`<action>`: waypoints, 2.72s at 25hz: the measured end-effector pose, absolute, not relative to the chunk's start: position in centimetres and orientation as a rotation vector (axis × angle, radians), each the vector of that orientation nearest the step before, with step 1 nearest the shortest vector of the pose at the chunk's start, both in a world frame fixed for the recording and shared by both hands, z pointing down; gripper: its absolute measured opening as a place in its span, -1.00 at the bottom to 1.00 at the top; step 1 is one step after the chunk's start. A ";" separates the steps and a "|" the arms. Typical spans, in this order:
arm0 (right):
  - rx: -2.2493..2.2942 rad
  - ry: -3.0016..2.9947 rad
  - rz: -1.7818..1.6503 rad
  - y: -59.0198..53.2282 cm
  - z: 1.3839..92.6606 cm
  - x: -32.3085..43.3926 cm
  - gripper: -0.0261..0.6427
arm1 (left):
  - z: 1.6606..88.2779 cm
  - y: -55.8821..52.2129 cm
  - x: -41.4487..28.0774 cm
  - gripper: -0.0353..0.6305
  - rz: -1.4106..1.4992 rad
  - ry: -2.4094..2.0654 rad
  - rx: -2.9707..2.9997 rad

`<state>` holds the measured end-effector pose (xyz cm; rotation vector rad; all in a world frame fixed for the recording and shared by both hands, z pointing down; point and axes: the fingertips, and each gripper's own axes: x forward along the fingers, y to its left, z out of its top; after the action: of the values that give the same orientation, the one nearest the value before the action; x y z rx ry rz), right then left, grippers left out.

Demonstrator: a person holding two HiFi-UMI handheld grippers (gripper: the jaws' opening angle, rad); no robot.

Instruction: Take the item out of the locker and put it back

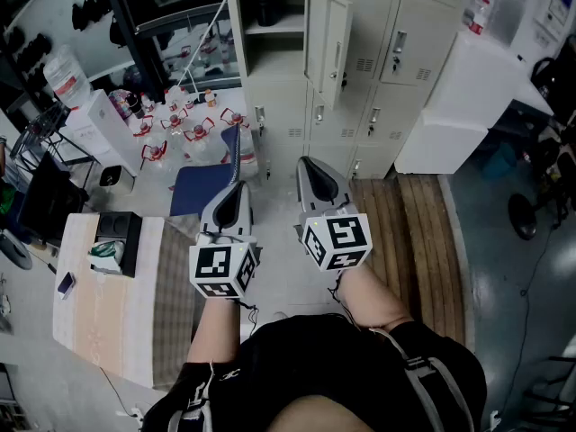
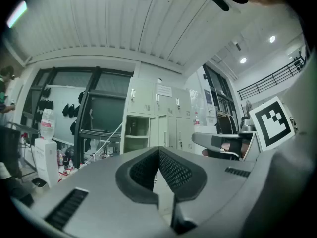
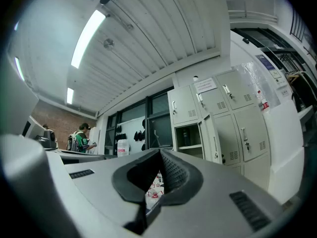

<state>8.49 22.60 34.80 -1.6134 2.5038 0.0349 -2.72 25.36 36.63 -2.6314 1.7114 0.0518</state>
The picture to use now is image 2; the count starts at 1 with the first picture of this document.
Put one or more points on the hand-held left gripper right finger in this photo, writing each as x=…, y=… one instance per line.
x=213, y=182

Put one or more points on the group of black bags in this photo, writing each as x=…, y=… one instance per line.
x=65, y=110

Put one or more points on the white pegboard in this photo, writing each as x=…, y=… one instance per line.
x=59, y=95

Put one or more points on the long ceiling lamp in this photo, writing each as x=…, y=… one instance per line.
x=16, y=14

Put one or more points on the black window frame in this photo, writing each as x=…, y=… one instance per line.
x=81, y=123

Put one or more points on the small clear bottle red label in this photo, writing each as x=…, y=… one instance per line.
x=197, y=120

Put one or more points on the black metal railing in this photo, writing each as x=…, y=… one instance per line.
x=272, y=79

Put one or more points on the large clear water bottle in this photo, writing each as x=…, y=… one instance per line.
x=47, y=123

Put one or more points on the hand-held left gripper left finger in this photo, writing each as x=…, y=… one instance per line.
x=99, y=195

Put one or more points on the white paper notice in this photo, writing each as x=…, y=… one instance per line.
x=164, y=90

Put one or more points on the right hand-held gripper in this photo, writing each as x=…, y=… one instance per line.
x=272, y=123

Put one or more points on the black thermos bottle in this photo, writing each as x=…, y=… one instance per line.
x=65, y=163

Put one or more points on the white metal locker cabinet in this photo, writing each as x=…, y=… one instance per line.
x=161, y=123

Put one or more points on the person's right hand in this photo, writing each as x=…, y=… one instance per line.
x=226, y=146

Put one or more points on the white cardboard box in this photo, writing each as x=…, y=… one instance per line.
x=45, y=160

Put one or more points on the standing fan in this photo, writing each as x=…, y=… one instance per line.
x=248, y=106

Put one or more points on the small grey bin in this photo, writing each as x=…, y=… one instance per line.
x=38, y=182

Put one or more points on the round ceiling light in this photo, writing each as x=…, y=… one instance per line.
x=243, y=60
x=272, y=39

